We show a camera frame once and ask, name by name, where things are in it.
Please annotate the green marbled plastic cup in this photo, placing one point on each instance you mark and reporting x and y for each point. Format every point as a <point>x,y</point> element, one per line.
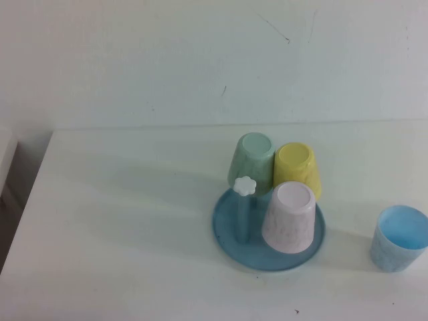
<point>247,164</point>

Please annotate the pink marbled plastic cup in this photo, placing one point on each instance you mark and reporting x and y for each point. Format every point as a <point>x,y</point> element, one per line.
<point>287,220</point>

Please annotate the blue cup stand with posts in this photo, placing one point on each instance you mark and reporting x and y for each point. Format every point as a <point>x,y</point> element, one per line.
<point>227,229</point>

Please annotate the blue marbled plastic cup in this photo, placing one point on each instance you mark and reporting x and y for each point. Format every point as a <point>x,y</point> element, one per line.
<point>388,254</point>

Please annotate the yellow marbled plastic cup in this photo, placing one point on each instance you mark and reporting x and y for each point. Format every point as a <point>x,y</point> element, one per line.
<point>297,167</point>

